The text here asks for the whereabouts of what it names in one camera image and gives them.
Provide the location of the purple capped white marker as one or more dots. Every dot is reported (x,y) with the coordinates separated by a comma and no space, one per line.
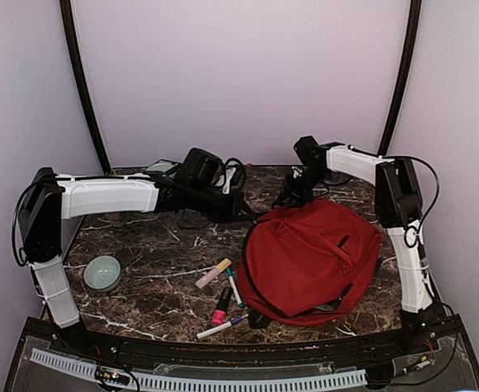
(220,328)

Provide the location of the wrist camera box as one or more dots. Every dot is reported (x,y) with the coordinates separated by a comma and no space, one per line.
(305,149)
(199,167)

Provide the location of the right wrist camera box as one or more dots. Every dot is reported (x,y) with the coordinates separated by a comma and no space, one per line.
(305,149)

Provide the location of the pastel pink yellow highlighter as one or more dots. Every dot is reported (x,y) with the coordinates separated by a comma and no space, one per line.
(213,273)

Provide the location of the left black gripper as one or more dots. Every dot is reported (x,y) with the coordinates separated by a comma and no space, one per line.
(232,212)

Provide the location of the black pink highlighter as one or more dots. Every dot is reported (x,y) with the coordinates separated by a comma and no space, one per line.
(220,312)

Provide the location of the black frame post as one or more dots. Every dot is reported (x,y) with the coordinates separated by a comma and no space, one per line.
(403,72)
(75,58)

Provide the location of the white slotted cable duct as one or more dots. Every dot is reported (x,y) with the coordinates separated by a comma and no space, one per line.
(192,378)

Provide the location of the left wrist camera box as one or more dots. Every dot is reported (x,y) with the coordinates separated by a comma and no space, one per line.
(199,167)

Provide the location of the light green bowl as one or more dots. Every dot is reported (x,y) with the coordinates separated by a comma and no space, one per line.
(103,273)
(161,166)

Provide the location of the red student backpack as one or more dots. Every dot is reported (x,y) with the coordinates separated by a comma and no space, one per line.
(306,266)

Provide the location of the left black frame post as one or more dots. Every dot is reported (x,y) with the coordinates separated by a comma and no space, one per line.
(75,58)

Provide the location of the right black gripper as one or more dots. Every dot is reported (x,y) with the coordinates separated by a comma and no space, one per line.
(290,190)

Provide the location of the black front table rail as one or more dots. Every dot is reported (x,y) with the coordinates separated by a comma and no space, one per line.
(173,341)

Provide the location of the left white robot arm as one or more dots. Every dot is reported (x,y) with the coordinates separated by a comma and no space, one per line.
(165,186)

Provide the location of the teal capped white marker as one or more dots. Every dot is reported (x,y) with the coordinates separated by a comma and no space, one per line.
(233,285)

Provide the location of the right black frame post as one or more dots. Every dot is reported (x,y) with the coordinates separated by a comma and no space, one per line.
(403,72)

